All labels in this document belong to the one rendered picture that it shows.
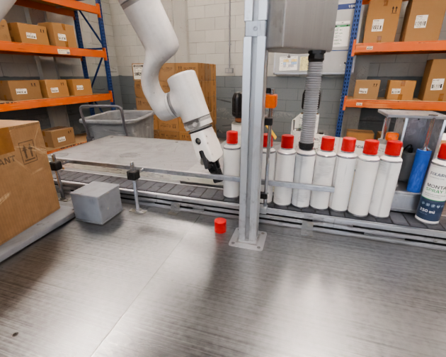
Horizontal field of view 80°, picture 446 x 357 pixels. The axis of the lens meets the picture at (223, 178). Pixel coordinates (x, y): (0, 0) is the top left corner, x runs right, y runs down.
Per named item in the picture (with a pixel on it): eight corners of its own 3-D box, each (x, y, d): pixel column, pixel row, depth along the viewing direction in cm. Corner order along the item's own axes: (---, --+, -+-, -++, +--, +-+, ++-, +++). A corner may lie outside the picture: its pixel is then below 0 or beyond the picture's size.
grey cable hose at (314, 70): (313, 147, 64) (325, 51, 57) (313, 151, 61) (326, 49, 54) (298, 146, 65) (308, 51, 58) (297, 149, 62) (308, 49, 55)
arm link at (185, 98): (175, 125, 77) (204, 115, 74) (158, 79, 74) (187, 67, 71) (187, 121, 85) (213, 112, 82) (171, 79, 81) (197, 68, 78)
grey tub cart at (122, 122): (119, 167, 382) (109, 97, 347) (163, 168, 378) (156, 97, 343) (86, 193, 299) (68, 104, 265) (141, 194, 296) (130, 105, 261)
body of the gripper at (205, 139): (204, 125, 74) (217, 162, 77) (215, 119, 83) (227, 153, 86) (180, 132, 77) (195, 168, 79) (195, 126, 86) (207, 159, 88)
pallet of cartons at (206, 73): (219, 145, 499) (219, 64, 448) (204, 157, 425) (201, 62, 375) (161, 141, 531) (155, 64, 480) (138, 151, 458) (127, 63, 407)
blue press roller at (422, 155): (413, 202, 76) (430, 145, 70) (418, 207, 73) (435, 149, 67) (401, 200, 77) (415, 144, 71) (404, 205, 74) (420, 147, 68)
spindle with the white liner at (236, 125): (253, 165, 113) (257, 91, 103) (249, 171, 105) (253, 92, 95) (233, 163, 116) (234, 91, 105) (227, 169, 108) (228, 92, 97)
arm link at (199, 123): (203, 116, 73) (207, 127, 74) (213, 112, 81) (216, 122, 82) (178, 125, 77) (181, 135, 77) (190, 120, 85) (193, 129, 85)
